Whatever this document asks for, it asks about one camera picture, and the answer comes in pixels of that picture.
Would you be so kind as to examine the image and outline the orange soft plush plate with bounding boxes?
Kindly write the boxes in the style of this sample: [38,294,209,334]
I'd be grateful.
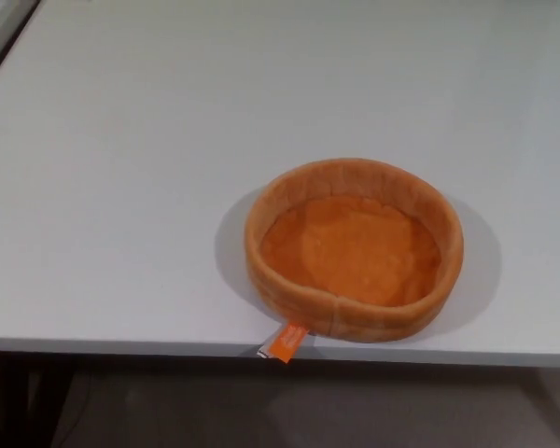
[244,157,465,364]

